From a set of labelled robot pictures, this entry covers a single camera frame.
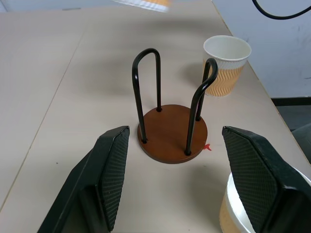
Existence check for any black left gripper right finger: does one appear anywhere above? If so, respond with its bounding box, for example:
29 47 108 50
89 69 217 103
222 125 311 233

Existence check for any black cable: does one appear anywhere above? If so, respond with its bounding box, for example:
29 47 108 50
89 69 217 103
251 0 311 20

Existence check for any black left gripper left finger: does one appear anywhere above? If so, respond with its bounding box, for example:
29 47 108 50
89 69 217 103
37 125 130 233

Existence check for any wire cup holder wooden base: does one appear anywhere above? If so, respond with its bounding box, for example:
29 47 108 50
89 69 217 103
132 48 219 166

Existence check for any dark grey rounded object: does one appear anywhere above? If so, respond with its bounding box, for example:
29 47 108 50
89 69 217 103
291 125 311 156

